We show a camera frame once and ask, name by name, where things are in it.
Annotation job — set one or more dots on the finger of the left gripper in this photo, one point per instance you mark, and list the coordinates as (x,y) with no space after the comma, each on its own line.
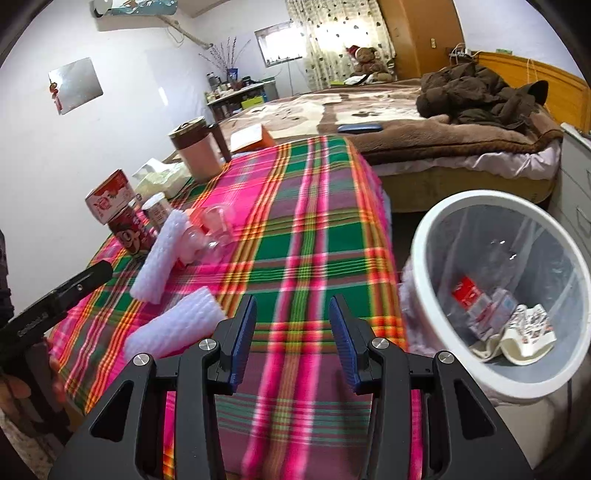
(70,293)

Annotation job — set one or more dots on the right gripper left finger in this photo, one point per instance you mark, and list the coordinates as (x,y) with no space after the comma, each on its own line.
(233,337)

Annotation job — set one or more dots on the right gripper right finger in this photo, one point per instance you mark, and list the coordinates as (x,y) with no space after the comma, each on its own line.
(353,336)

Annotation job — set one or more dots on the white foam net sleeve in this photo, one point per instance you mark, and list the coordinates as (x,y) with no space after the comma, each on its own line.
(193,318)

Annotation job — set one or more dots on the red white milk carton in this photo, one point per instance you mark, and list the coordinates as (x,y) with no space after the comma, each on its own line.
(112,195)

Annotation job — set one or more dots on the red white package trash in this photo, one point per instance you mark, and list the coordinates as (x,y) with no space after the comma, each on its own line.
(487,313)

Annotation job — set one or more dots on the white round trash bin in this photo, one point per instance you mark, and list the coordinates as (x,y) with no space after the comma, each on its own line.
(501,295)

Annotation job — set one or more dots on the crumpled paper trash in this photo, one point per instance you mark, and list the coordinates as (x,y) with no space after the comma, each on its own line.
(526,338)

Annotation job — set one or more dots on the clear trash bin liner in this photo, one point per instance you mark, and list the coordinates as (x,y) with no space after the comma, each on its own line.
(489,295)

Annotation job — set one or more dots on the person left hand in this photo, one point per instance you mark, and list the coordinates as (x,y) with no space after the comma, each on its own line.
(17,384)

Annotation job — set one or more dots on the red drink can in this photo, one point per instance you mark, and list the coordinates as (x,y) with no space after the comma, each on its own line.
(131,232)

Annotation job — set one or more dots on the small white labelled bottle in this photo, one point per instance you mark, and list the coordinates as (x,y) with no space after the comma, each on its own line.
(157,209)

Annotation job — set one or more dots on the clear plastic jelly cup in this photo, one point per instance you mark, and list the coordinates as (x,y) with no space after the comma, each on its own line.
(218,223)

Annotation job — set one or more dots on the plaid pink green tablecloth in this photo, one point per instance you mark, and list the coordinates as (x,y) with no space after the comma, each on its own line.
(309,222)

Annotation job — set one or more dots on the green patterned tissue pack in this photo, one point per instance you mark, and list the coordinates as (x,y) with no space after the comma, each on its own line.
(155,177)

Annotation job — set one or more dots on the yellow bed base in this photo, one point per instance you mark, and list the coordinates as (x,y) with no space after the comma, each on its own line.
(416,186)

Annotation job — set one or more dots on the pink brown lidded mug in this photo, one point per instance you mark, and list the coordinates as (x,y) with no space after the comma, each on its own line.
(202,148)

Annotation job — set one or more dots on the orange white cardboard box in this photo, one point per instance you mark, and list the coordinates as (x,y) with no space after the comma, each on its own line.
(252,138)

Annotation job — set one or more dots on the dark blue phone case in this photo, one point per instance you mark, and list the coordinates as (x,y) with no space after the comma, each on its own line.
(360,128)

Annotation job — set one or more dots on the brown patterned bed blanket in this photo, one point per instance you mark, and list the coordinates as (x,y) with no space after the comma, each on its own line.
(405,134)

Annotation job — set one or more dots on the cluttered side desk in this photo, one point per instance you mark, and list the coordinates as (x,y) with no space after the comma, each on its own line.
(235,101)

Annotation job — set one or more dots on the grey drawer nightstand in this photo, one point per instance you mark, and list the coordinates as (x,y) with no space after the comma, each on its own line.
(570,203)

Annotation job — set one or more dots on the dark brown padded jacket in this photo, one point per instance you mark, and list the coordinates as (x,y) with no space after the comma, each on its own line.
(470,93)

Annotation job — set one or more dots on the vase with dry branches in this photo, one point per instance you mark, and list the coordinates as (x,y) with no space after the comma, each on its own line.
(224,56)

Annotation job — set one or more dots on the brown teddy bear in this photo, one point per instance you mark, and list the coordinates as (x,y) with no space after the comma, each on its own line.
(368,67)

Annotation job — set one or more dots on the heart patterned curtain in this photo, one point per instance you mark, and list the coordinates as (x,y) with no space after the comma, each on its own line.
(330,28)

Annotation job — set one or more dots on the orange wooden wardrobe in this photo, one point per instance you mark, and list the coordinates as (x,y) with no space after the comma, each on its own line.
(423,32)

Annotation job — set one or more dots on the silver wall panel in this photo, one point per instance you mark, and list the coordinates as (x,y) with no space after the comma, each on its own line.
(73,85)

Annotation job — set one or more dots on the wall air conditioner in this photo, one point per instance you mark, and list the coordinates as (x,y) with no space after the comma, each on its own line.
(101,8)

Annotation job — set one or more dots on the small wall window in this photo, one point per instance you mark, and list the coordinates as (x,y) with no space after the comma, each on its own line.
(281,43)

